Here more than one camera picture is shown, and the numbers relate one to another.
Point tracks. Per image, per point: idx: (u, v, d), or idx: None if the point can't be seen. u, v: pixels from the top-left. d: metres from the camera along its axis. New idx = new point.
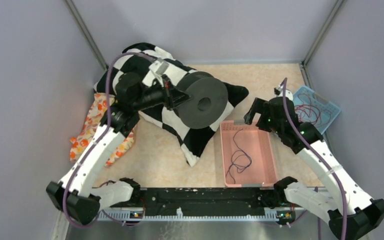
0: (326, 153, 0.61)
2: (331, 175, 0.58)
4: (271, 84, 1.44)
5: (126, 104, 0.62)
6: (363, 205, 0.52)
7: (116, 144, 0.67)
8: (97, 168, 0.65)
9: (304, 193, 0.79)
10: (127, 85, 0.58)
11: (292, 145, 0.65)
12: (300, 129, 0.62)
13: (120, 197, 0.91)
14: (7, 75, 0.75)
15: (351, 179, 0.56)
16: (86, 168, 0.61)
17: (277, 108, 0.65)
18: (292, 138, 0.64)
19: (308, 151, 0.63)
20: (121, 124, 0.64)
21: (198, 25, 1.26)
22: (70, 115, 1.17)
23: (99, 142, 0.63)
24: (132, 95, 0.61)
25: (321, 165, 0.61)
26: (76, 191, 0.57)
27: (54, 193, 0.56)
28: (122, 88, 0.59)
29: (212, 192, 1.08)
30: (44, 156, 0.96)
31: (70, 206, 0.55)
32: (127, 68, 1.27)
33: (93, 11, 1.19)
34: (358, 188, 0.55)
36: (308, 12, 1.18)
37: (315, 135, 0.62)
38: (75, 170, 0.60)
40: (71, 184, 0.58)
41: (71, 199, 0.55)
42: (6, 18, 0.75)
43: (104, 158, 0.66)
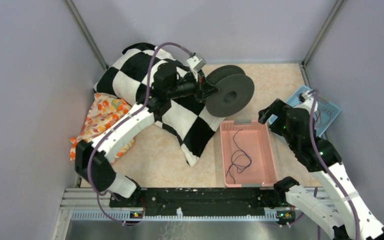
0: (343, 178, 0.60)
2: (347, 202, 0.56)
4: (271, 84, 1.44)
5: (162, 92, 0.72)
6: (374, 234, 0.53)
7: (146, 123, 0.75)
8: (125, 139, 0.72)
9: (306, 198, 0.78)
10: (165, 74, 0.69)
11: (307, 163, 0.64)
12: (320, 150, 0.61)
13: (123, 190, 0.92)
14: (6, 76, 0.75)
15: (366, 207, 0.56)
16: (117, 135, 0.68)
17: (297, 124, 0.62)
18: (309, 157, 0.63)
19: (325, 174, 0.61)
20: (154, 108, 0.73)
21: (198, 25, 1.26)
22: (70, 115, 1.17)
23: (133, 117, 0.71)
24: (168, 84, 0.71)
25: (337, 190, 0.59)
26: (103, 152, 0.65)
27: (83, 150, 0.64)
28: (158, 76, 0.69)
29: (212, 192, 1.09)
30: (44, 157, 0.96)
31: (96, 164, 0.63)
32: (127, 68, 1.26)
33: (93, 11, 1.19)
34: (371, 216, 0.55)
36: (308, 12, 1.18)
37: (334, 157, 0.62)
38: (107, 134, 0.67)
40: (101, 145, 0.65)
41: (98, 158, 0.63)
42: (5, 18, 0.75)
43: (133, 133, 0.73)
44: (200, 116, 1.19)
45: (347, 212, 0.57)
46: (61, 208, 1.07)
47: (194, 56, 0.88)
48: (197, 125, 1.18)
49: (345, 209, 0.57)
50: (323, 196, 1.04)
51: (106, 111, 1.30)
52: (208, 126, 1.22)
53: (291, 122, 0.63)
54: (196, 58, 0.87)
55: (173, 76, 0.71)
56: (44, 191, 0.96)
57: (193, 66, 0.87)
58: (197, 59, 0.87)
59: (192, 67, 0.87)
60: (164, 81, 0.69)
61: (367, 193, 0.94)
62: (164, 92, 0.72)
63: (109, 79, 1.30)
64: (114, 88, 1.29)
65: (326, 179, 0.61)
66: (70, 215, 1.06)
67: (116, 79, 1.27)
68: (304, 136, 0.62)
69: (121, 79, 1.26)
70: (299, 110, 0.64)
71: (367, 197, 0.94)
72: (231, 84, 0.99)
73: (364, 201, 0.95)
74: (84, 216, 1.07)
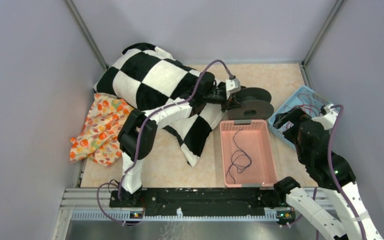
0: (355, 197, 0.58)
2: (357, 223, 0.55)
4: (271, 84, 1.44)
5: (200, 94, 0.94)
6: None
7: (180, 115, 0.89)
8: (165, 121, 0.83)
9: (308, 204, 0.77)
10: (206, 81, 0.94)
11: (321, 181, 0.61)
12: (334, 168, 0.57)
13: (132, 182, 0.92)
14: (5, 76, 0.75)
15: (373, 227, 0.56)
16: (165, 113, 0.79)
17: (312, 139, 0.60)
18: (323, 174, 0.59)
19: (339, 194, 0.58)
20: (193, 105, 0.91)
21: (198, 25, 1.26)
22: (71, 115, 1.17)
23: (177, 105, 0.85)
24: (205, 88, 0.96)
25: (348, 210, 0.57)
26: (154, 121, 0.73)
27: (136, 116, 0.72)
28: (201, 81, 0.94)
29: (212, 192, 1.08)
30: (44, 157, 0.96)
31: (146, 130, 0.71)
32: (127, 68, 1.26)
33: (93, 11, 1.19)
34: (378, 236, 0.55)
36: (308, 12, 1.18)
37: (348, 176, 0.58)
38: (158, 110, 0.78)
40: (152, 116, 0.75)
41: (150, 125, 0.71)
42: (4, 18, 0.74)
43: (171, 118, 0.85)
44: (200, 115, 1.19)
45: (355, 231, 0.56)
46: (61, 208, 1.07)
47: (233, 81, 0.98)
48: (197, 125, 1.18)
49: (354, 229, 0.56)
50: (323, 196, 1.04)
51: (106, 111, 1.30)
52: (208, 125, 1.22)
53: (305, 137, 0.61)
54: (234, 84, 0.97)
55: (210, 83, 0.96)
56: (44, 191, 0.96)
57: (228, 89, 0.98)
58: (234, 85, 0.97)
59: (227, 89, 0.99)
60: (204, 86, 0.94)
61: (367, 193, 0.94)
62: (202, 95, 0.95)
63: (109, 79, 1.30)
64: (114, 88, 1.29)
65: (338, 198, 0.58)
66: (70, 215, 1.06)
67: (116, 79, 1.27)
68: (318, 152, 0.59)
69: (121, 79, 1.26)
70: (315, 125, 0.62)
71: (367, 197, 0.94)
72: (255, 105, 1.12)
73: (364, 201, 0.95)
74: (84, 216, 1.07)
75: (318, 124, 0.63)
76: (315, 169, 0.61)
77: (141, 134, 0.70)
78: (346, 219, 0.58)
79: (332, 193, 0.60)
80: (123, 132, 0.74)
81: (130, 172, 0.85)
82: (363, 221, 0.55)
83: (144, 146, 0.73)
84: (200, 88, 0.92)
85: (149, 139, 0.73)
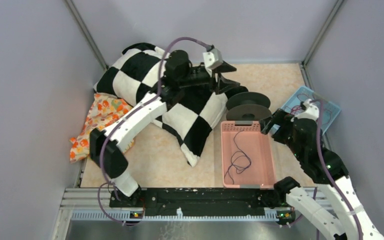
0: (349, 191, 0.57)
2: (351, 217, 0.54)
4: (271, 84, 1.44)
5: (174, 81, 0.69)
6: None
7: (158, 113, 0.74)
8: (136, 129, 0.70)
9: (307, 202, 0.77)
10: (177, 63, 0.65)
11: (314, 176, 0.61)
12: (327, 162, 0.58)
13: (125, 187, 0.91)
14: (6, 76, 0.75)
15: (370, 220, 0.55)
16: (129, 124, 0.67)
17: (304, 135, 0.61)
18: (316, 169, 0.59)
19: (332, 188, 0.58)
20: (167, 97, 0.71)
21: (198, 24, 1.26)
22: (70, 115, 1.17)
23: (145, 106, 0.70)
24: (180, 73, 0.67)
25: (343, 203, 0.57)
26: (116, 141, 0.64)
27: (96, 138, 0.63)
28: (170, 65, 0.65)
29: (212, 192, 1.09)
30: (44, 157, 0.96)
31: (108, 153, 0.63)
32: (127, 68, 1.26)
33: (92, 11, 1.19)
34: (375, 230, 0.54)
36: (308, 12, 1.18)
37: (341, 171, 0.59)
38: (119, 123, 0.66)
40: (113, 133, 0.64)
41: (111, 147, 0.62)
42: (4, 18, 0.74)
43: (144, 122, 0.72)
44: (200, 115, 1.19)
45: (350, 224, 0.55)
46: (61, 208, 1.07)
47: (210, 52, 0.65)
48: (197, 125, 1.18)
49: (349, 222, 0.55)
50: (323, 196, 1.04)
51: (106, 111, 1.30)
52: (208, 126, 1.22)
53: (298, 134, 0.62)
54: (213, 55, 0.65)
55: (184, 64, 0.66)
56: (44, 191, 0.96)
57: (206, 66, 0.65)
58: (212, 58, 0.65)
59: (205, 66, 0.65)
60: (176, 70, 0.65)
61: (367, 193, 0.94)
62: (177, 81, 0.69)
63: (109, 79, 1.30)
64: (114, 87, 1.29)
65: (332, 192, 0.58)
66: (70, 215, 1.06)
67: (116, 79, 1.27)
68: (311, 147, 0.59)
69: (121, 79, 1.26)
70: (307, 120, 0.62)
71: (368, 197, 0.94)
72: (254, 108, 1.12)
73: (364, 201, 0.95)
74: (84, 216, 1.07)
75: (310, 119, 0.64)
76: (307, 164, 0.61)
77: (104, 155, 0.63)
78: (342, 214, 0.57)
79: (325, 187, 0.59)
80: (91, 154, 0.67)
81: (118, 182, 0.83)
82: (358, 214, 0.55)
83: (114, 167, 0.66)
84: (170, 74, 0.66)
85: (115, 159, 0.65)
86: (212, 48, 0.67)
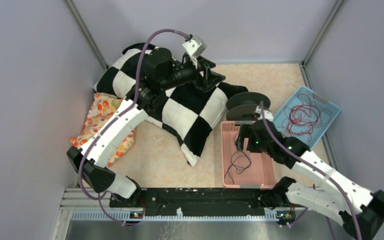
0: (317, 161, 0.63)
2: (328, 181, 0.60)
4: (271, 84, 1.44)
5: (155, 82, 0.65)
6: (366, 201, 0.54)
7: (138, 121, 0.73)
8: (115, 142, 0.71)
9: (307, 193, 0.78)
10: (157, 62, 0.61)
11: (284, 161, 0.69)
12: (286, 145, 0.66)
13: (122, 191, 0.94)
14: (6, 76, 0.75)
15: (347, 179, 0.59)
16: (105, 140, 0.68)
17: (261, 131, 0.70)
18: (282, 156, 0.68)
19: (301, 164, 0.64)
20: (147, 101, 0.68)
21: (198, 24, 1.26)
22: (70, 115, 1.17)
23: (121, 117, 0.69)
24: (161, 73, 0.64)
25: (316, 173, 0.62)
26: (92, 160, 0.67)
27: (74, 157, 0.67)
28: (150, 64, 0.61)
29: (212, 192, 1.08)
30: (44, 156, 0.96)
31: (86, 172, 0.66)
32: (127, 68, 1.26)
33: (92, 11, 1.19)
34: (356, 186, 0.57)
36: (308, 12, 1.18)
37: (302, 147, 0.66)
38: (95, 139, 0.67)
40: (90, 152, 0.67)
41: (87, 166, 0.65)
42: (3, 17, 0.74)
43: (124, 133, 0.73)
44: (200, 115, 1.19)
45: (334, 188, 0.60)
46: (61, 208, 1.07)
47: (192, 39, 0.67)
48: (197, 125, 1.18)
49: (332, 188, 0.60)
50: None
51: (106, 111, 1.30)
52: (208, 126, 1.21)
53: (257, 133, 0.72)
54: (195, 42, 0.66)
55: (166, 63, 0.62)
56: (44, 191, 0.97)
57: (191, 53, 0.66)
58: (195, 43, 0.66)
59: (189, 54, 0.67)
60: (156, 69, 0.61)
61: None
62: (158, 82, 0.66)
63: (109, 79, 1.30)
64: (114, 88, 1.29)
65: (304, 168, 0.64)
66: (70, 215, 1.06)
67: (116, 79, 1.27)
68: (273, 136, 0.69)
69: (121, 79, 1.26)
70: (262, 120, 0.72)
71: None
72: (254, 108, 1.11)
73: None
74: (84, 216, 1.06)
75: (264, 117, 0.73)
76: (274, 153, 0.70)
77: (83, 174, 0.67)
78: (324, 183, 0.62)
79: (298, 167, 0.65)
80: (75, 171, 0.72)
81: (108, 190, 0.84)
82: (332, 177, 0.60)
83: (97, 182, 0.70)
84: (151, 74, 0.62)
85: (95, 177, 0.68)
86: (191, 37, 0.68)
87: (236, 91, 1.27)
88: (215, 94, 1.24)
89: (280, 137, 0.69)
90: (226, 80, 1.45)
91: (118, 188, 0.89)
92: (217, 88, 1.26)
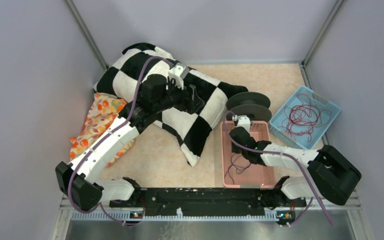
0: (275, 147, 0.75)
2: (283, 155, 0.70)
4: (271, 84, 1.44)
5: (149, 103, 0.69)
6: (312, 156, 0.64)
7: (129, 137, 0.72)
8: (106, 158, 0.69)
9: (294, 181, 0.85)
10: (154, 83, 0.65)
11: (257, 161, 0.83)
12: (254, 146, 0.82)
13: (119, 195, 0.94)
14: (5, 76, 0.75)
15: (299, 149, 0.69)
16: (97, 155, 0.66)
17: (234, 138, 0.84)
18: (253, 156, 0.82)
19: (265, 155, 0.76)
20: (138, 119, 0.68)
21: (198, 24, 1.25)
22: (70, 115, 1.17)
23: (114, 133, 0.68)
24: (156, 94, 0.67)
25: (275, 154, 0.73)
26: (83, 175, 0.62)
27: (62, 172, 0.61)
28: (147, 85, 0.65)
29: (212, 192, 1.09)
30: (44, 156, 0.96)
31: (75, 188, 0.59)
32: (127, 68, 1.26)
33: (92, 10, 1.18)
34: (305, 151, 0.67)
36: (308, 12, 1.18)
37: (266, 143, 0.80)
38: (87, 155, 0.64)
40: (80, 167, 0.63)
41: (77, 182, 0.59)
42: (3, 17, 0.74)
43: (115, 148, 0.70)
44: (200, 116, 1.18)
45: (291, 160, 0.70)
46: (61, 208, 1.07)
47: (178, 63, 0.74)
48: (197, 125, 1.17)
49: (289, 161, 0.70)
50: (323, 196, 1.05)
51: (106, 111, 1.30)
52: (208, 126, 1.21)
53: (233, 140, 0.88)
54: (181, 65, 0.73)
55: (162, 86, 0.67)
56: (45, 191, 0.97)
57: (178, 74, 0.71)
58: (181, 67, 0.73)
59: (176, 75, 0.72)
60: (153, 91, 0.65)
61: (369, 193, 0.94)
62: (151, 102, 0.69)
63: (109, 79, 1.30)
64: (114, 87, 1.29)
65: (267, 158, 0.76)
66: (70, 215, 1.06)
67: (116, 79, 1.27)
68: (246, 144, 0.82)
69: (121, 79, 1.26)
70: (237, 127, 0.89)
71: (370, 198, 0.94)
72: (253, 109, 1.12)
73: (368, 201, 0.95)
74: (84, 216, 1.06)
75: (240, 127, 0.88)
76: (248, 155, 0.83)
77: (71, 190, 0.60)
78: (284, 161, 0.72)
79: (263, 158, 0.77)
80: (60, 189, 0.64)
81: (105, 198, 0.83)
82: (286, 151, 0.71)
83: (86, 199, 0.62)
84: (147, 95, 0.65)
85: (84, 194, 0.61)
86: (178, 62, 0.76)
87: (236, 91, 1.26)
88: (215, 94, 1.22)
89: (252, 142, 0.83)
90: (226, 80, 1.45)
91: (113, 194, 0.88)
92: (217, 88, 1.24)
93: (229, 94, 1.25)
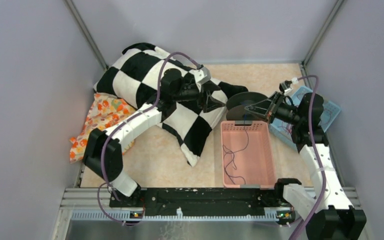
0: (324, 155, 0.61)
2: (320, 172, 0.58)
4: (271, 83, 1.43)
5: (168, 95, 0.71)
6: (339, 206, 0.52)
7: (154, 122, 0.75)
8: (135, 134, 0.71)
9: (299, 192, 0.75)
10: (171, 78, 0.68)
11: (297, 141, 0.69)
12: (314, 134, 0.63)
13: (123, 189, 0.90)
14: (5, 75, 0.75)
15: (339, 184, 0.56)
16: (130, 127, 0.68)
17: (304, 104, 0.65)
18: (299, 137, 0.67)
19: (309, 148, 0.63)
20: (162, 109, 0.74)
21: (198, 24, 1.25)
22: (70, 114, 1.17)
23: (144, 113, 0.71)
24: (174, 88, 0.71)
25: (315, 162, 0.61)
26: (118, 140, 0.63)
27: (97, 136, 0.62)
28: (166, 81, 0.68)
29: (212, 191, 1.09)
30: (43, 155, 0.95)
31: (108, 152, 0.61)
32: (127, 68, 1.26)
33: (92, 10, 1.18)
34: (341, 193, 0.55)
36: (307, 12, 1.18)
37: (322, 139, 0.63)
38: (121, 125, 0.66)
40: (115, 133, 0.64)
41: (112, 144, 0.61)
42: (2, 17, 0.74)
43: (142, 128, 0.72)
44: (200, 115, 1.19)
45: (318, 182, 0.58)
46: (61, 208, 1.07)
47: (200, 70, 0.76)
48: (197, 125, 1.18)
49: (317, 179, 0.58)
50: None
51: (106, 111, 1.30)
52: (208, 126, 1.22)
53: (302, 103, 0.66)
54: (202, 72, 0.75)
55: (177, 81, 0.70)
56: (45, 190, 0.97)
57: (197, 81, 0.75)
58: (202, 74, 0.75)
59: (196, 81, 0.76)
60: (170, 86, 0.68)
61: (368, 192, 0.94)
62: (170, 95, 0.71)
63: (109, 79, 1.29)
64: (114, 87, 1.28)
65: (308, 151, 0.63)
66: (70, 215, 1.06)
67: (116, 79, 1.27)
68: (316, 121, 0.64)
69: (121, 79, 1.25)
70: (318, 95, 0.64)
71: (368, 197, 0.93)
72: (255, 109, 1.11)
73: (366, 200, 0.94)
74: (84, 216, 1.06)
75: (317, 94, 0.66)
76: (296, 131, 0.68)
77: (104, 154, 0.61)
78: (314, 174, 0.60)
79: (304, 150, 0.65)
80: (86, 156, 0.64)
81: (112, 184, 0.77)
82: (326, 173, 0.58)
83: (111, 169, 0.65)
84: (164, 89, 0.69)
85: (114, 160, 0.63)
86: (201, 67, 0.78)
87: (236, 91, 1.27)
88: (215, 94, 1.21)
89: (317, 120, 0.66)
90: (226, 80, 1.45)
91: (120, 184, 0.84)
92: None
93: (229, 94, 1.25)
